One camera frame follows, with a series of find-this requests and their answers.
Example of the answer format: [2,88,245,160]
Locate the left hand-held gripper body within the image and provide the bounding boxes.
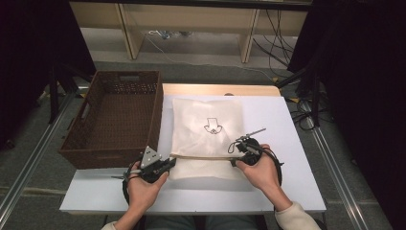
[134,146,165,184]

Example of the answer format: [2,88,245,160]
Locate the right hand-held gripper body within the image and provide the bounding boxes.
[237,127,267,167]

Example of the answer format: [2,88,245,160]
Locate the white printed cloth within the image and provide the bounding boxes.
[169,97,247,181]

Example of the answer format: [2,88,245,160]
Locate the brown woven basket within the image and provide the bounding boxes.
[57,70,165,171]

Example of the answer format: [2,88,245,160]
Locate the person's right hand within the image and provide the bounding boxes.
[235,143,283,201]

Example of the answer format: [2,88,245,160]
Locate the person's left hand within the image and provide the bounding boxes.
[125,161,170,215]

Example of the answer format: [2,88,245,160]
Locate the white-topped wooden table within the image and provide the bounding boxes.
[59,83,327,216]

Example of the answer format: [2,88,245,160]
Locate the person's legs in jeans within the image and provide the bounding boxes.
[145,215,260,230]

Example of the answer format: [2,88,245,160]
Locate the black metal stand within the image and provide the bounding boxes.
[276,61,322,128]
[47,61,97,125]

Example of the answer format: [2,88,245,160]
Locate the clear plastic clutter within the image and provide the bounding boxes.
[147,30,194,40]

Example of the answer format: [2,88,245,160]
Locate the black curtain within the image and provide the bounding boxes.
[0,0,97,151]
[286,0,406,230]

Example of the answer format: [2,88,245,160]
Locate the wooden shelf unit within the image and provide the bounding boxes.
[67,0,312,64]

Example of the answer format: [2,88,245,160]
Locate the thin black wire loop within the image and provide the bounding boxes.
[227,139,244,155]

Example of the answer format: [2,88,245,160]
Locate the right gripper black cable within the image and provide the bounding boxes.
[260,147,285,188]

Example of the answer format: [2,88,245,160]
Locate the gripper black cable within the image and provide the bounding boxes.
[110,159,143,206]
[260,147,285,188]

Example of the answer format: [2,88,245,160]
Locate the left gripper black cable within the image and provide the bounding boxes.
[110,159,143,206]

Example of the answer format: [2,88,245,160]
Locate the black floor cables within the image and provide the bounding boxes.
[285,95,334,132]

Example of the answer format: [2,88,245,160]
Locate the metal floor rail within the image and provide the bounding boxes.
[310,127,372,230]
[0,92,78,221]

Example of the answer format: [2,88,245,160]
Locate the hanging black cables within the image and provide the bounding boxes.
[252,9,300,70]

